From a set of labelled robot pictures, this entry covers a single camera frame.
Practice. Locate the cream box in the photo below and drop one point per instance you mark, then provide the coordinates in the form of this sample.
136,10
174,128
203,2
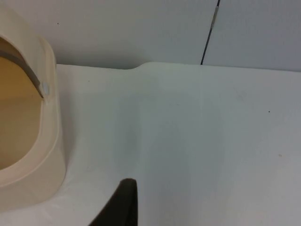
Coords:
50,141

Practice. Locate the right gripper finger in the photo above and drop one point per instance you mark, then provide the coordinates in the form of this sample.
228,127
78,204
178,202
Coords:
120,207

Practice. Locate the cream lid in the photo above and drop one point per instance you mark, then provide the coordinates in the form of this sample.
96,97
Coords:
23,65

